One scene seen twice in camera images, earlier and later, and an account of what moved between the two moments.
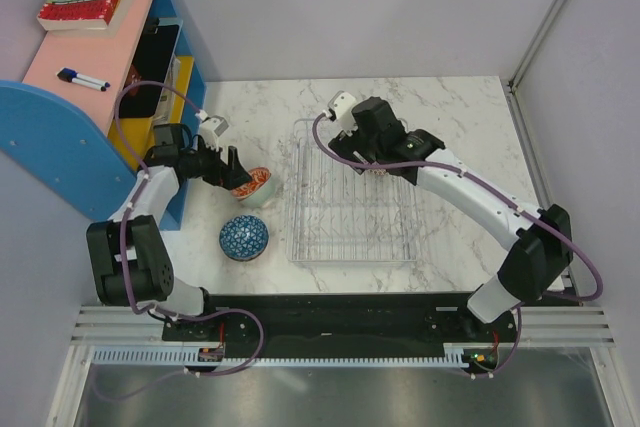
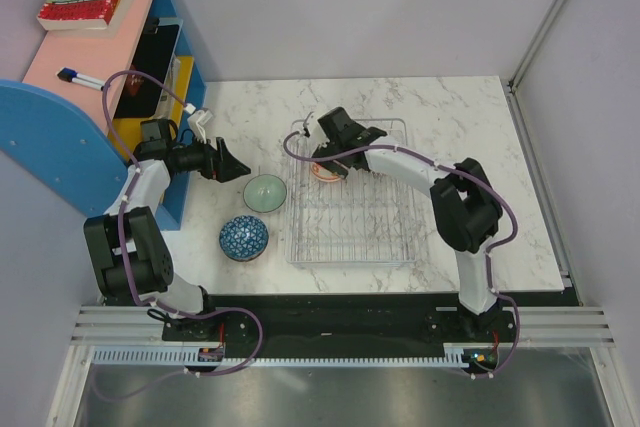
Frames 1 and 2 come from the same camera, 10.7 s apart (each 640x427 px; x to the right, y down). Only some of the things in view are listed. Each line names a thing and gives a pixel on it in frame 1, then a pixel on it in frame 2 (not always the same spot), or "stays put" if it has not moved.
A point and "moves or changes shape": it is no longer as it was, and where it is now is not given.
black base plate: x=361 y=319 stays put
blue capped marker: x=90 y=82 stays put
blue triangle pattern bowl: x=244 y=238 stays put
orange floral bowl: x=259 y=176 → x=323 y=173
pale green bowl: x=262 y=196 moves or changes shape
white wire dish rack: x=336 y=214 stays put
